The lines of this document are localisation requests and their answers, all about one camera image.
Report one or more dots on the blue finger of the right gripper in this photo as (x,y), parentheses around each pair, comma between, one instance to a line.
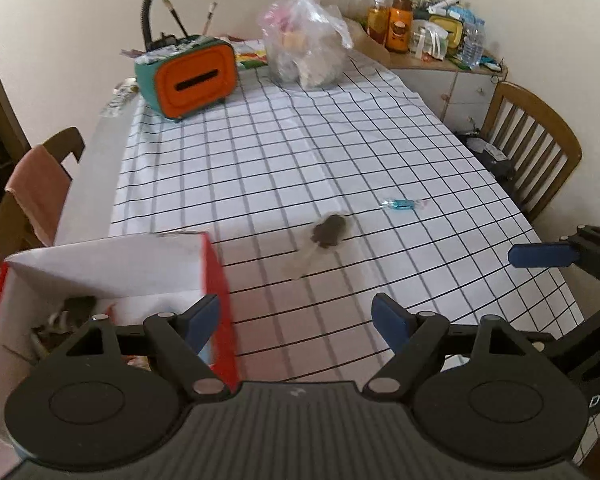
(542,255)

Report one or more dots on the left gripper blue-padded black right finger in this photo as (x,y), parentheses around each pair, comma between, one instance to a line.
(416,341)

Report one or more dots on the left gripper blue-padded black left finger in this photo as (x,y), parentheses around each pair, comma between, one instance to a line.
(175,342)

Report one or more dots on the blue candy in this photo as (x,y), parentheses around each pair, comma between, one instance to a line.
(403,204)

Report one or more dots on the chocolate ice-cream shaped snack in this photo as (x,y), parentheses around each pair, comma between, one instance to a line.
(320,239)

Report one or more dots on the black item on chair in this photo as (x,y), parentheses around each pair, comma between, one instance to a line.
(489,156)

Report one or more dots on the wooden slatted chair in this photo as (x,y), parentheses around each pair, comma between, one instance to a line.
(542,148)

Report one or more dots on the red and white cardboard box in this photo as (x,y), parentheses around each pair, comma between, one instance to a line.
(130,277)

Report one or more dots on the white grid tablecloth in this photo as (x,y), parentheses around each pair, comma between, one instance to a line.
(257,170)

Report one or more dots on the white sideboard cabinet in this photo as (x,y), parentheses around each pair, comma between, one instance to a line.
(460,98)

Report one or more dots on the wooden chair with pink cloth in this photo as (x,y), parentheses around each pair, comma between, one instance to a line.
(16,232)

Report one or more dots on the clear water bottle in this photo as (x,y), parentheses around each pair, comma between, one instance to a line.
(473,44)

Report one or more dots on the pink cloth on chair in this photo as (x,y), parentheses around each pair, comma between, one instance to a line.
(40,186)

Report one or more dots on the yellow-lidded container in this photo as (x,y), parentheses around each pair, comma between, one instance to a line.
(453,27)

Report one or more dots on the orange and teal tissue box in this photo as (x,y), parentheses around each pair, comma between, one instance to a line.
(179,79)

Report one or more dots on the amber glass bottle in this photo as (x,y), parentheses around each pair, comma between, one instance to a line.
(377,21)

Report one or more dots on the clear plastic bag with goods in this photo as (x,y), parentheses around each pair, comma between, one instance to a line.
(307,44)

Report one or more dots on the paint brush right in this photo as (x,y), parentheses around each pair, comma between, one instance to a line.
(207,22)

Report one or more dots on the paint brush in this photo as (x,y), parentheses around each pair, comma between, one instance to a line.
(207,22)
(170,7)

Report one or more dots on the paint brush left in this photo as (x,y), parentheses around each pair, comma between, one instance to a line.
(170,7)

